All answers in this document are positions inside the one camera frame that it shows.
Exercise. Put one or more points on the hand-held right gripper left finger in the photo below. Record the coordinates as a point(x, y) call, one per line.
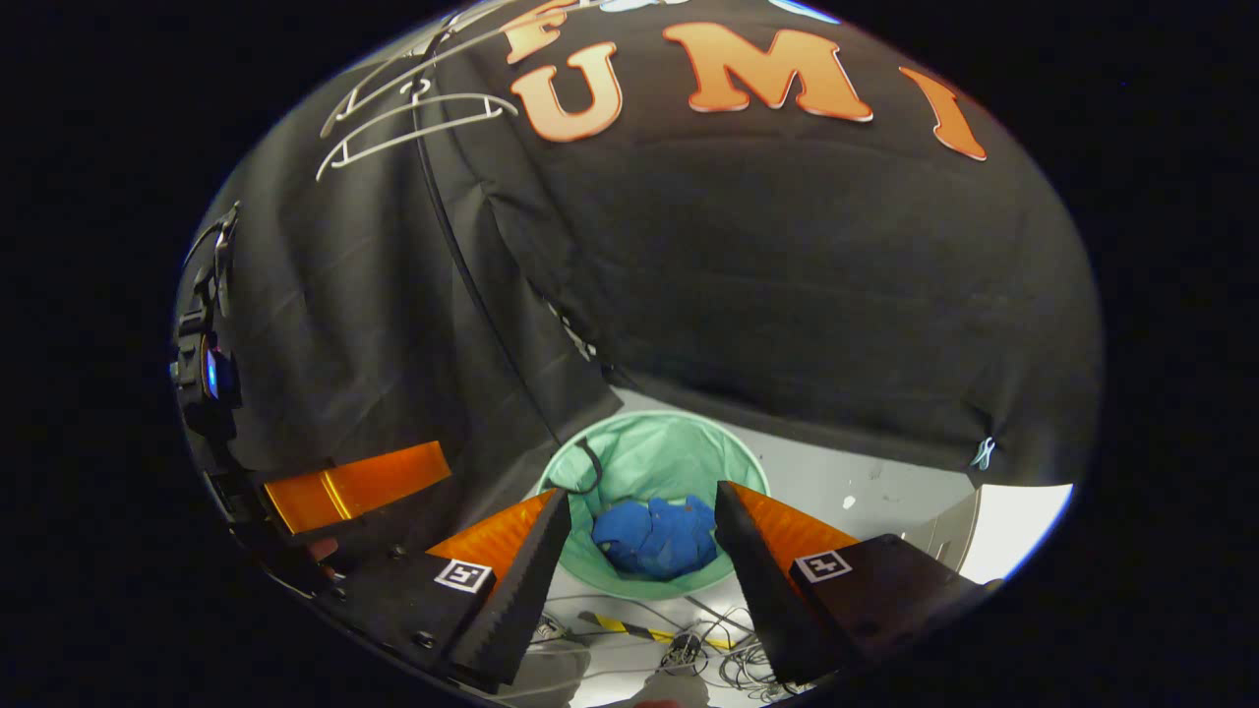
point(516, 600)

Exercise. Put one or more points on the white cabinet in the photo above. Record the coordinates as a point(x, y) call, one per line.
point(1013, 531)

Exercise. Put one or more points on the green fabric laundry hamper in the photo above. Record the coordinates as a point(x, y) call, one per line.
point(649, 457)

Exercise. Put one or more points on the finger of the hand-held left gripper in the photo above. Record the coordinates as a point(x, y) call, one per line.
point(374, 482)

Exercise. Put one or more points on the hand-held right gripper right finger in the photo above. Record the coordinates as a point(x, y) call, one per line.
point(767, 600)

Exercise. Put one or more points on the yellow black striped strip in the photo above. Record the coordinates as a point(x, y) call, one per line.
point(629, 626)

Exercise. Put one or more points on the white plastic clothes hanger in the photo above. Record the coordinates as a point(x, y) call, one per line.
point(509, 106)

